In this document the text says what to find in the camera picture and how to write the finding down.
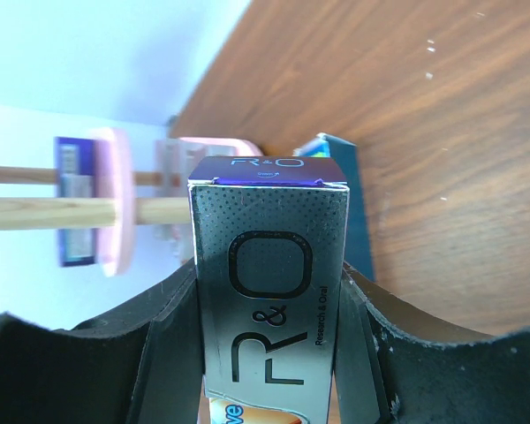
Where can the silver R&O sensitive toothpaste box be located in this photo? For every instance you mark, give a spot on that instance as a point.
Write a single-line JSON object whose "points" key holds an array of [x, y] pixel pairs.
{"points": [[269, 239]]}

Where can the pink three tier shelf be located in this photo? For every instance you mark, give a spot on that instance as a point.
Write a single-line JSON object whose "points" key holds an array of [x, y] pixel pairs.
{"points": [[125, 198]]}

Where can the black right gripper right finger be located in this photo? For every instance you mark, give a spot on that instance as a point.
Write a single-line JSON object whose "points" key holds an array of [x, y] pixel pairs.
{"points": [[395, 363]]}

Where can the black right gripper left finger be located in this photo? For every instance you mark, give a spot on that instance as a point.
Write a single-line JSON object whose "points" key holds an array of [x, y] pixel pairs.
{"points": [[140, 362]]}

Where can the purple toothpaste box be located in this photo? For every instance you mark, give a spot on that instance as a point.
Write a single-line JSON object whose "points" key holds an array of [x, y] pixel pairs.
{"points": [[75, 180]]}

